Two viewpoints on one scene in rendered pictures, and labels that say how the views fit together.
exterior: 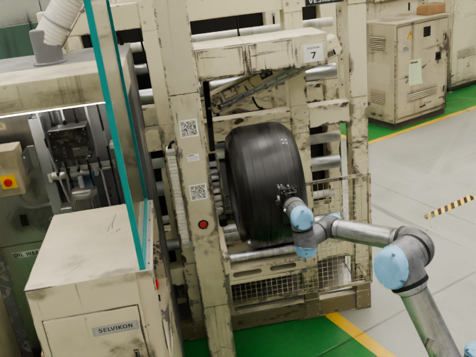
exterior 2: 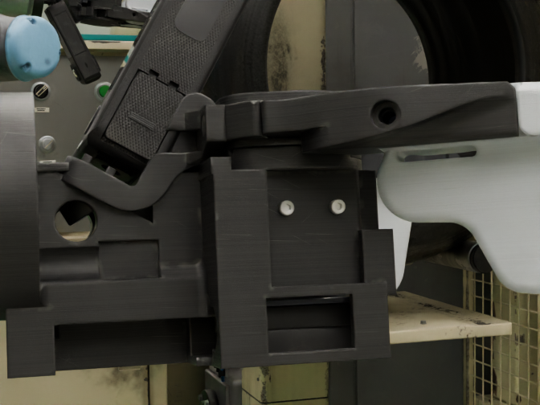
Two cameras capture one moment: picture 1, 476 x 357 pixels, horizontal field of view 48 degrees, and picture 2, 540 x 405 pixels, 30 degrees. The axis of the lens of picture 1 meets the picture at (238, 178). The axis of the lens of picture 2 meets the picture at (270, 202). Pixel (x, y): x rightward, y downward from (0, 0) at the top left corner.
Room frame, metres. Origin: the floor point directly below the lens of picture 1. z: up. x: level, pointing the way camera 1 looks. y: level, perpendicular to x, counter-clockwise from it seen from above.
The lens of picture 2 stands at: (1.80, -1.58, 1.06)
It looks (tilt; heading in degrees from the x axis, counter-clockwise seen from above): 3 degrees down; 78
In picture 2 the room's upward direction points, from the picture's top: 1 degrees counter-clockwise
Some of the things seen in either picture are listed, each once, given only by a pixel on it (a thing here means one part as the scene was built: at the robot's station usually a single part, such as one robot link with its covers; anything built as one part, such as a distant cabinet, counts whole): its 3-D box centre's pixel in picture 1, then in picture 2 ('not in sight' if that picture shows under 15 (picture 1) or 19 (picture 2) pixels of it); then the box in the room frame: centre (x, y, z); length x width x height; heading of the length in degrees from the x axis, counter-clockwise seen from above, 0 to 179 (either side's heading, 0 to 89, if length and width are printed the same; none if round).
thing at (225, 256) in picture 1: (222, 244); not in sight; (2.24, 0.11, 0.90); 0.40 x 0.03 x 0.10; 6
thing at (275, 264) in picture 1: (265, 264); not in sight; (2.11, -0.08, 0.83); 0.36 x 0.09 x 0.06; 96
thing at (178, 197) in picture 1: (179, 197); not in sight; (2.17, 0.27, 1.19); 0.05 x 0.04 x 0.48; 6
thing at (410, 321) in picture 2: (261, 256); (348, 316); (2.25, -0.07, 0.80); 0.37 x 0.36 x 0.02; 6
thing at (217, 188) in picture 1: (202, 185); not in sight; (2.61, 0.19, 1.05); 0.20 x 0.15 x 0.30; 96
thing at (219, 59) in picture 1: (258, 53); not in sight; (2.56, -0.16, 1.71); 0.61 x 0.25 x 0.15; 96
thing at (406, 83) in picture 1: (405, 69); not in sight; (6.54, -2.21, 0.62); 0.91 x 0.58 x 1.25; 118
